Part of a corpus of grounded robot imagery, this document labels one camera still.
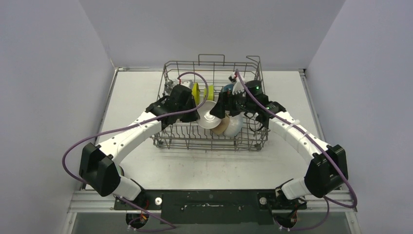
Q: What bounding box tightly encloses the white bowl with blue outside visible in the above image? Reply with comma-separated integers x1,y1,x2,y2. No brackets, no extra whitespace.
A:
223,114,243,137

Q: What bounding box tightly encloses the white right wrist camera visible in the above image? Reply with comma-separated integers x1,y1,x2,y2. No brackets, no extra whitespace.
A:
228,72,245,95

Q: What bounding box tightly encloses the lime green bowl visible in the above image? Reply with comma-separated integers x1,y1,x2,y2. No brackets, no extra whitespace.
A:
203,85,215,101

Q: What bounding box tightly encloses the pale green plate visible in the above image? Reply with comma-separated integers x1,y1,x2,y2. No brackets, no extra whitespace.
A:
117,166,125,176

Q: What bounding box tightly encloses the white bowl orange outside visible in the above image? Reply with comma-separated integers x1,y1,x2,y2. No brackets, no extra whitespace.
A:
197,100,222,129

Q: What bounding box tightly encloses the white bowl with tan outside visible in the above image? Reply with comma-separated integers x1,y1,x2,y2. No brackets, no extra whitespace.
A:
211,116,230,135

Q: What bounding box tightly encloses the blue patterned bowl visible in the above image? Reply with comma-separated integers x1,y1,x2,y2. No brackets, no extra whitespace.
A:
221,83,234,94

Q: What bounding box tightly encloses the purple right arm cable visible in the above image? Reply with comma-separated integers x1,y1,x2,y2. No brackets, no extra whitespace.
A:
235,69,358,232

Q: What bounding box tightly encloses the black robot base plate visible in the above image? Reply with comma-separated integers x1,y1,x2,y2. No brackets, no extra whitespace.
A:
133,189,307,225

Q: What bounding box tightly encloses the yellow green bowl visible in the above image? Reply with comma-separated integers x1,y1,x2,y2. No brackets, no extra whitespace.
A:
192,82,200,105

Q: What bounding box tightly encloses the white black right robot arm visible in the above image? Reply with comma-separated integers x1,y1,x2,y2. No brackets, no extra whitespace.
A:
211,80,348,209

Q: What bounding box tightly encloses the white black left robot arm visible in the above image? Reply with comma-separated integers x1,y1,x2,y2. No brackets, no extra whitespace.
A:
79,81,199,210

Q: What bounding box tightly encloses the grey wire dish rack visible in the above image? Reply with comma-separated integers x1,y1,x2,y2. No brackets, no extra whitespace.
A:
152,54,269,151

